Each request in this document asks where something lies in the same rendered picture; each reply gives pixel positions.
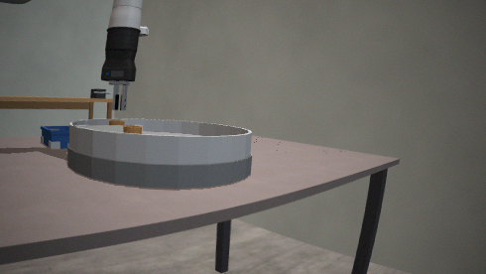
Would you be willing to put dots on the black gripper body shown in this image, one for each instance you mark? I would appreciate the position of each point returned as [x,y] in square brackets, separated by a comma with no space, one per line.
[122,43]

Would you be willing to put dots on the bronze bushing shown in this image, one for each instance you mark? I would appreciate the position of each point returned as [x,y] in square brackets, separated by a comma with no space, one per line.
[116,122]
[132,129]

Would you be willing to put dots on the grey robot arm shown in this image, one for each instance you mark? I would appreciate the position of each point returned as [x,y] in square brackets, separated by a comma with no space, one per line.
[134,3]

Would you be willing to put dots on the grey round turntable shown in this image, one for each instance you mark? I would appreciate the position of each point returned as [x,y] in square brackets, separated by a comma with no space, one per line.
[195,155]

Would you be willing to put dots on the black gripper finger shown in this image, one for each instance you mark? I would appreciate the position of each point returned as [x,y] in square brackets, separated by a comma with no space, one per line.
[115,94]
[124,94]

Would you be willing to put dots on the blue crate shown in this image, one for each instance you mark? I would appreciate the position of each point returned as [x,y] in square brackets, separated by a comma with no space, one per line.
[55,139]

